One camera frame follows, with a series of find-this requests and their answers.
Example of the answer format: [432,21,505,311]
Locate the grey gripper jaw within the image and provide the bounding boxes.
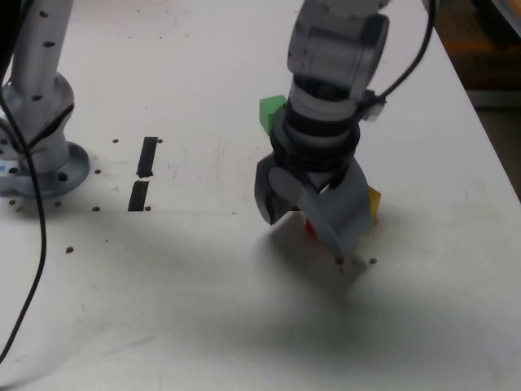
[267,161,374,261]
[254,156,295,226]

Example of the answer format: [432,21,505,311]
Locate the yellow cube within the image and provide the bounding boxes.
[360,186,383,237]

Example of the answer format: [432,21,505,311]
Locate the black tape strip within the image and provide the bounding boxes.
[128,136,159,212]

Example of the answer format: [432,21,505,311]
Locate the green cube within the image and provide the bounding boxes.
[259,95,288,135]

